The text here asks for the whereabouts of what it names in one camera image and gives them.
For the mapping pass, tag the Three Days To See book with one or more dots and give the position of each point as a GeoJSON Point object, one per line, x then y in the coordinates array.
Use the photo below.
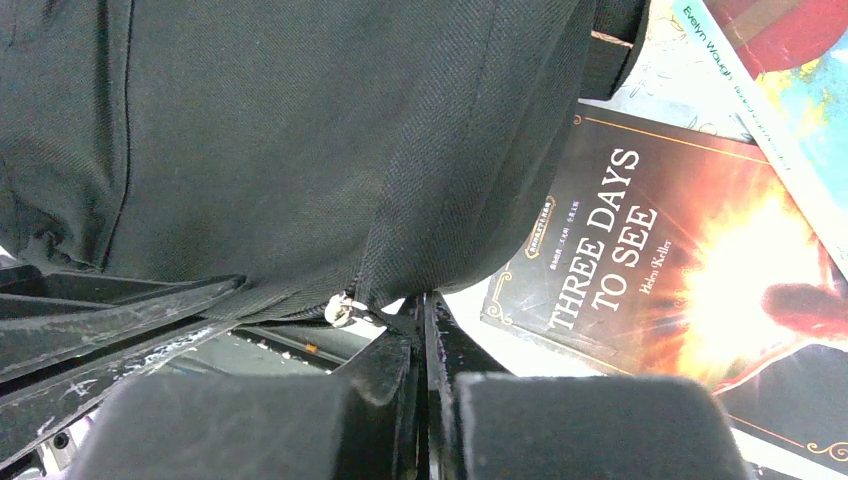
{"type": "Point", "coordinates": [661, 250]}

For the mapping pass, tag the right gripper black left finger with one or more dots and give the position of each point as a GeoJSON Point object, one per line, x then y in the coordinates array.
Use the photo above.
{"type": "Point", "coordinates": [353, 423]}

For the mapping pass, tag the Evelyn Waugh paperback book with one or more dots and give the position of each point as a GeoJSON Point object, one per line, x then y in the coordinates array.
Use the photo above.
{"type": "Point", "coordinates": [783, 65]}

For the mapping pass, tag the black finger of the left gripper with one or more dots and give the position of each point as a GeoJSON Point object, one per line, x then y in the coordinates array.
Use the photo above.
{"type": "Point", "coordinates": [67, 339]}

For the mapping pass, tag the black student backpack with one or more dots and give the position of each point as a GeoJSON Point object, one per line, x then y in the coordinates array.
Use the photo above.
{"type": "Point", "coordinates": [378, 148]}

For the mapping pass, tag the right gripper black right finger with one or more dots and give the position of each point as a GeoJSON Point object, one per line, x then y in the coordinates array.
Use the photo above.
{"type": "Point", "coordinates": [486, 423]}

